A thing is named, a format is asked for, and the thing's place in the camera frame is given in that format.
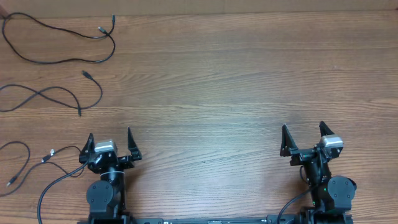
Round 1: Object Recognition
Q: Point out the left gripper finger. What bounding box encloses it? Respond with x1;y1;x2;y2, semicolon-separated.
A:
79;133;95;164
127;127;142;161

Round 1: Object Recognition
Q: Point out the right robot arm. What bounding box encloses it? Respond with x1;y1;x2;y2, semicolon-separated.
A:
276;121;357;223

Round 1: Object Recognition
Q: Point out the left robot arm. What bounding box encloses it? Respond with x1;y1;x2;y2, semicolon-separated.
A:
79;128;142;224

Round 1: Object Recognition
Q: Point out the black usb cable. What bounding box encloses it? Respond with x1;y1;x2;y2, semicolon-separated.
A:
1;11;117;65
0;69;104;118
0;140;85;197

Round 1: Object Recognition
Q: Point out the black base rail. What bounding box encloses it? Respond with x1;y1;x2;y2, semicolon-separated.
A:
78;214;354;224

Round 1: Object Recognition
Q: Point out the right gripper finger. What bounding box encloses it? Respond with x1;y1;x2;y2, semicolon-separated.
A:
319;121;334;137
280;124;298;157

